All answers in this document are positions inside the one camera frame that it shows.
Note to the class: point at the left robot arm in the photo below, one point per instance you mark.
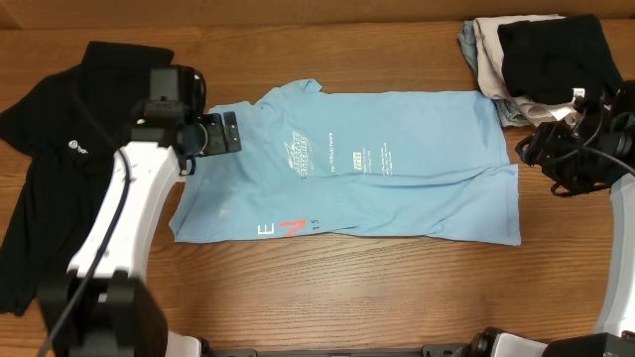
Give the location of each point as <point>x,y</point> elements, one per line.
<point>102,306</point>

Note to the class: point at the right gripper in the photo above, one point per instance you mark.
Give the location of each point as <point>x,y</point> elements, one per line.
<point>541,152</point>

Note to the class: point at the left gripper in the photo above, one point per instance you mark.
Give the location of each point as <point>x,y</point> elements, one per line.
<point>221,132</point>

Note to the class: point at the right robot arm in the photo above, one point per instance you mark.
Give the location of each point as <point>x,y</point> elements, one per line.
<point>613,333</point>

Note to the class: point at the black polo shirt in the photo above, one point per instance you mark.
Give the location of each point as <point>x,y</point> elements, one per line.
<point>70,125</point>

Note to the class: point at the folded blue denim garment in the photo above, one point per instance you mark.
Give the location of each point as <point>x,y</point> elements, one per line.
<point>469,44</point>

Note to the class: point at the folded black garment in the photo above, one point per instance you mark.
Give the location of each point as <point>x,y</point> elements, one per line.
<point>546,61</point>

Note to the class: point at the light blue printed t-shirt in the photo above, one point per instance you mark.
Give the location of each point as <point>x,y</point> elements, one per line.
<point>365,164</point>

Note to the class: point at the folded beige garment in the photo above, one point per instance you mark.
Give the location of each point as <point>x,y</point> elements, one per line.
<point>490,77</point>

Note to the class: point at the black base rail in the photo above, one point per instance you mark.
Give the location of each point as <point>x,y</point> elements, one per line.
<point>317,353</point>

